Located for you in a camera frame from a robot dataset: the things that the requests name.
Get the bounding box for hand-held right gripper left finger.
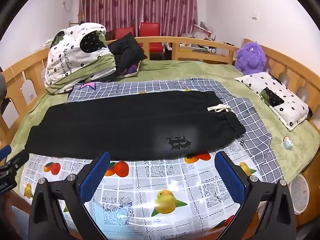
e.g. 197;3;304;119
29;151;111;240

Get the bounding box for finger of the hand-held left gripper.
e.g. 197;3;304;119
0;145;12;161

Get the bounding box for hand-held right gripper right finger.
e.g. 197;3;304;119
214;151;297;240

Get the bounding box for black pants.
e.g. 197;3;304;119
25;91;247;161

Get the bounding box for grey checked bed sheet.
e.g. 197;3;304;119
67;79;284;183

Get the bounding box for fruit print plastic tablecloth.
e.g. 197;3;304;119
19;79;284;240

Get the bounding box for white plastic bucket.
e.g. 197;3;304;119
289;174;310;215

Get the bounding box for white floral pillow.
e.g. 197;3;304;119
234;72;310;131

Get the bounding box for purple cloth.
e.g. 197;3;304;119
120;61;141;77

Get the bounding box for green fleece blanket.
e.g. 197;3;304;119
6;60;320;200

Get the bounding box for purple plush toy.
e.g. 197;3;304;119
234;41;267;75

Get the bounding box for folded white floral quilt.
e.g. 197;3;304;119
44;22;117;95

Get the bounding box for black folded garment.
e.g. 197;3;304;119
106;32;148;78

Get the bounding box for red chair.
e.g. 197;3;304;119
139;22;161;54
114;26;135;40

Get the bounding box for cardboard box clutter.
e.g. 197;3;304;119
162;21;239;63

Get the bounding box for maroon patterned curtain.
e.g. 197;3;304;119
79;0;198;38

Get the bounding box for wooden bed frame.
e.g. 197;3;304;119
0;36;320;240

